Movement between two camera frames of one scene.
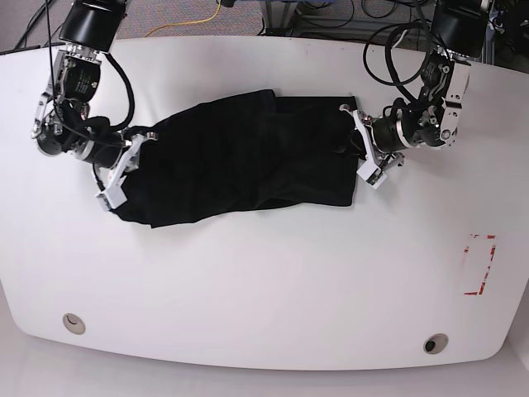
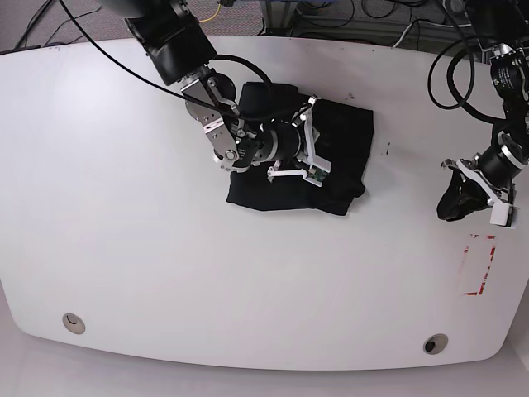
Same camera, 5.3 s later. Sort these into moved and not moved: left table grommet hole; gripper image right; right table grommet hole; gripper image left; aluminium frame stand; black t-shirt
Moved: black t-shirt; gripper image left; gripper image right
Not moved: right table grommet hole; aluminium frame stand; left table grommet hole
